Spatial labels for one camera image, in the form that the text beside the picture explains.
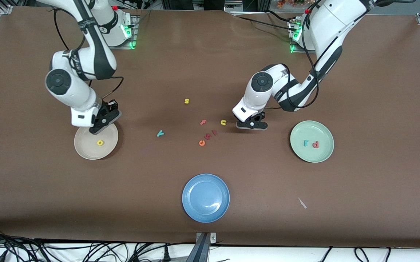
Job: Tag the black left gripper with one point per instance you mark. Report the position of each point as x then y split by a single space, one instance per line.
261 116

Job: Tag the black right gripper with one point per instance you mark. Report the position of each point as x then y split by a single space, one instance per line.
105 111

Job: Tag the teal foam letter y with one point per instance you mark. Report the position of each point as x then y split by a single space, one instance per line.
160 133

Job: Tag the red foam letter d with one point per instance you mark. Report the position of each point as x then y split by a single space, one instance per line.
317 145

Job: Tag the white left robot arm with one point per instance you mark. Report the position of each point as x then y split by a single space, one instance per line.
262 83

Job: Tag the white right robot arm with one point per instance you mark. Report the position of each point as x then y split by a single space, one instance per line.
64 85

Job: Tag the beige round plate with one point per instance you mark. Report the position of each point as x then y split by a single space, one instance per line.
86 145

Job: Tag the pale green round plate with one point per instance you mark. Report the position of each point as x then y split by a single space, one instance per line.
312 154

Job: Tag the small white paper scrap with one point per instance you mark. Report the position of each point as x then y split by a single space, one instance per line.
302 203

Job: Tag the blue round plate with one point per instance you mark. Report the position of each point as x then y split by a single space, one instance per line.
205 198

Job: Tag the orange flower bunch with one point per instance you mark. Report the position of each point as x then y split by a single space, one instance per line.
290 3

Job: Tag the black power plug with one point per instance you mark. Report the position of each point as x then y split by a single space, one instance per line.
166 254

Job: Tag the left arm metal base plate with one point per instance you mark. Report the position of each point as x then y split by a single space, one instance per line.
297 51

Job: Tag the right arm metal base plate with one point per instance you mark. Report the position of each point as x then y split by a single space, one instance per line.
135 32

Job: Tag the grey metal camera post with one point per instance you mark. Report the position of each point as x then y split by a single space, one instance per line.
202 247

